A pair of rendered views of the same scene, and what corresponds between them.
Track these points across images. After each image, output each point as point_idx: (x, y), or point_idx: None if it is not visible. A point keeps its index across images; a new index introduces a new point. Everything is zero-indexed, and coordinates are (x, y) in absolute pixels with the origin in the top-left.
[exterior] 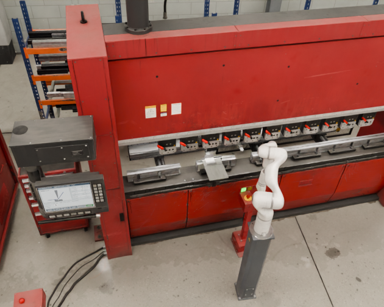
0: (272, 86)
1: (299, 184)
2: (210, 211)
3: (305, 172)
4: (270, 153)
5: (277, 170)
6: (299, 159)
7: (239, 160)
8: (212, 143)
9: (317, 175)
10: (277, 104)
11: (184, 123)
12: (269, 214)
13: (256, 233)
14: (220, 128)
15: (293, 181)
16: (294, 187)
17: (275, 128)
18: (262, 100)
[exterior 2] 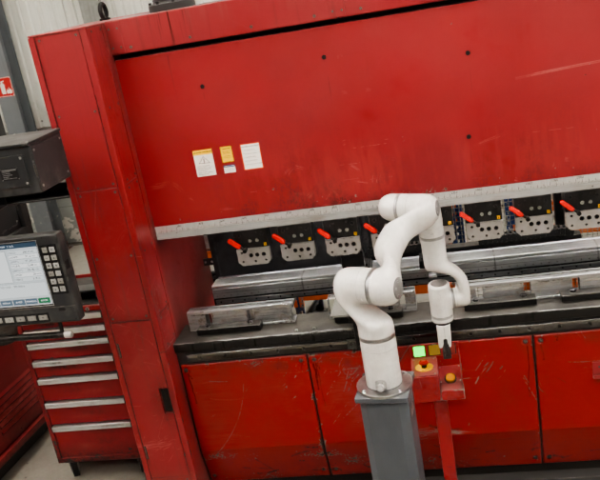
0: (444, 102)
1: (594, 371)
2: None
3: (597, 332)
4: (397, 204)
5: (401, 231)
6: (576, 298)
7: None
8: (348, 245)
9: None
10: (471, 146)
11: (275, 190)
12: (376, 324)
13: (367, 388)
14: (355, 207)
15: (572, 359)
16: (585, 382)
17: (488, 210)
18: (431, 137)
